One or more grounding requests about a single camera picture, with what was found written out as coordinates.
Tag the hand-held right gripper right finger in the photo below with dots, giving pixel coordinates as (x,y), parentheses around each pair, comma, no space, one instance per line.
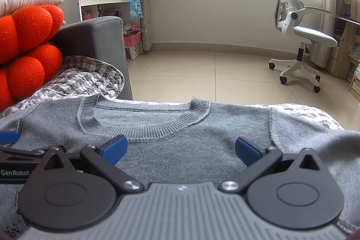
(247,148)

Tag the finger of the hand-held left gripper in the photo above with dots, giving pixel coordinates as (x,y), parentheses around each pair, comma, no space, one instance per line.
(8,138)

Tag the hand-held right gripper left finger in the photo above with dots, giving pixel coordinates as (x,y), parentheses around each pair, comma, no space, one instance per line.
(115,147)

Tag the grey knit sweater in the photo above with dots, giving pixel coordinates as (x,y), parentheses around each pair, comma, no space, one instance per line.
(182,150)

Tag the grey white quilted blanket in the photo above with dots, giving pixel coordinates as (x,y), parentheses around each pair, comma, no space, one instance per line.
(73,79)

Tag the white printed box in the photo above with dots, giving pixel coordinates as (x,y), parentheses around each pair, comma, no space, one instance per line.
(132,52)

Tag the red knotted cushion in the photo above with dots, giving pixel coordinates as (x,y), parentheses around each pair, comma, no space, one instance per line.
(28,32)

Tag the pink plastic basket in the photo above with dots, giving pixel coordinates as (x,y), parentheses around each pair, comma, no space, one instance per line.
(132,39)

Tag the grey sofa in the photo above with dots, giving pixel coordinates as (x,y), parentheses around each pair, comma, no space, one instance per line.
(95,37)

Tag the white office chair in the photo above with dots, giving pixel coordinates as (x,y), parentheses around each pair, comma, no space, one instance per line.
(312,37)

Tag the blue printed plastic bag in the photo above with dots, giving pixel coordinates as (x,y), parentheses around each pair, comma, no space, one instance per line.
(135,6)

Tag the wooden shelf unit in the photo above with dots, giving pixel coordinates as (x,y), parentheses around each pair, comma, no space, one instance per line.
(344,43)

